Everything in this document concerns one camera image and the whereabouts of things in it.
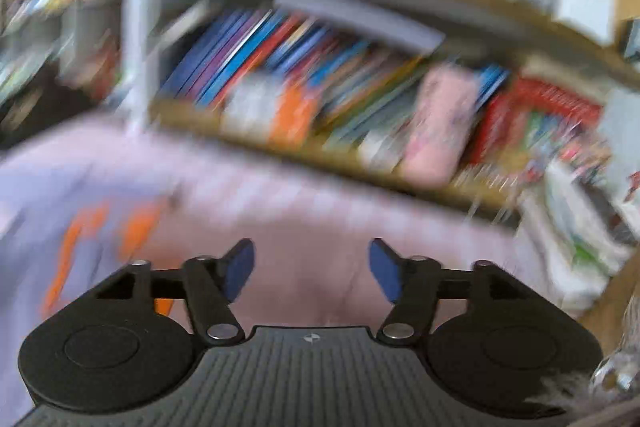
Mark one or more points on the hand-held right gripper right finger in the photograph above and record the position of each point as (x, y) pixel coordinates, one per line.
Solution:
(385, 272)

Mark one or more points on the white post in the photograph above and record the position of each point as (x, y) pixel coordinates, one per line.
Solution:
(140, 32)

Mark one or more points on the orange and white box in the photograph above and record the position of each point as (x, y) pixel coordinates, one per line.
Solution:
(250, 122)
(295, 104)

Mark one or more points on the pink checked blanket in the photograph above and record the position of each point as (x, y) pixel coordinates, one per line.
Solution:
(300, 227)

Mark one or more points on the lavender garment with orange print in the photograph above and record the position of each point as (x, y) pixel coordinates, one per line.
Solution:
(30, 257)

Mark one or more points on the pink pencil case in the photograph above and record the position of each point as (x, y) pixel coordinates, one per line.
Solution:
(440, 127)

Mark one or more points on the stack of magazines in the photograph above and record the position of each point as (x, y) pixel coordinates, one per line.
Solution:
(570, 232)

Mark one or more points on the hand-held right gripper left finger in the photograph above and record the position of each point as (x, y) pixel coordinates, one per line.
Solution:
(239, 269)

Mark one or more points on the wooden bookshelf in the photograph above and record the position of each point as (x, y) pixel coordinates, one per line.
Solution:
(325, 153)

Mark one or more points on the row of colourful books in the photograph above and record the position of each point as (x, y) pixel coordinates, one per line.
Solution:
(250, 47)

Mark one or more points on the red book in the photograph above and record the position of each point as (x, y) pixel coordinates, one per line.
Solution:
(545, 107)

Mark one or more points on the grey folder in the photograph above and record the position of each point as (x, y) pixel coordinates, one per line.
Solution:
(360, 17)

